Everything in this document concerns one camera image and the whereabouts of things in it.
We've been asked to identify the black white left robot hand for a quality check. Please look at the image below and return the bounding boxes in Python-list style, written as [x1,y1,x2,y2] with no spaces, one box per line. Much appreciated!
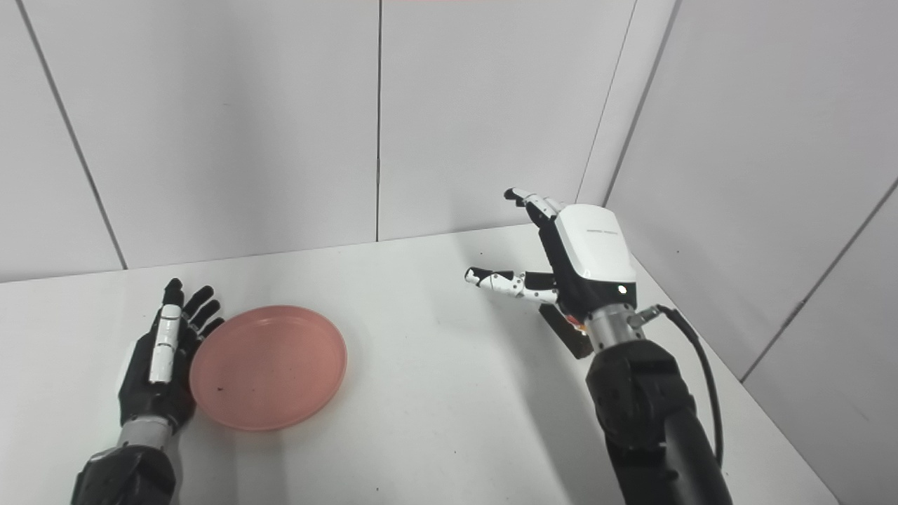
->
[118,278,225,431]

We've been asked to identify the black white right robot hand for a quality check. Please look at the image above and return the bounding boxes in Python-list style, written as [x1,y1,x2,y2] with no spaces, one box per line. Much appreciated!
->
[464,187,638,323]

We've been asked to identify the chocolate cake slice with fruit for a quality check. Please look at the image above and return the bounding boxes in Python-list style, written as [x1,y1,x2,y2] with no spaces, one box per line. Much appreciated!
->
[539,307,594,360]

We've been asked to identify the pink round plate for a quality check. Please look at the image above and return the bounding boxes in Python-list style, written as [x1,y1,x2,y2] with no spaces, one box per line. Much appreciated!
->
[189,305,348,432]

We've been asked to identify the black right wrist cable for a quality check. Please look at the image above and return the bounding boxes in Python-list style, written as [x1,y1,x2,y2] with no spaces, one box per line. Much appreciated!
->
[628,305,725,468]

